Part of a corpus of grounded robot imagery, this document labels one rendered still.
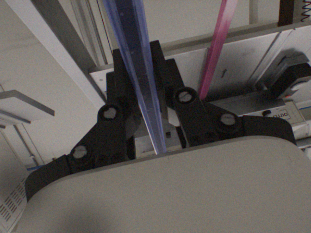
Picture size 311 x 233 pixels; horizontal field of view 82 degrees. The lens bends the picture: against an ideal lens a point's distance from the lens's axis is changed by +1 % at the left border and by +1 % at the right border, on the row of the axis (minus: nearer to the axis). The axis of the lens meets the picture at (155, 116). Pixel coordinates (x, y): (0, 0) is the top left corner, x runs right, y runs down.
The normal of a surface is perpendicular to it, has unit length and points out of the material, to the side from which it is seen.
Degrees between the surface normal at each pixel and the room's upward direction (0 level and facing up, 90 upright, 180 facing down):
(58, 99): 90
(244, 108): 138
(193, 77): 48
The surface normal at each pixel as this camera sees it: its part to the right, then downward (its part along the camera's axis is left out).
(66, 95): 0.09, 0.39
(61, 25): 0.98, -0.22
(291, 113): -0.09, -0.40
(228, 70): 0.20, 0.89
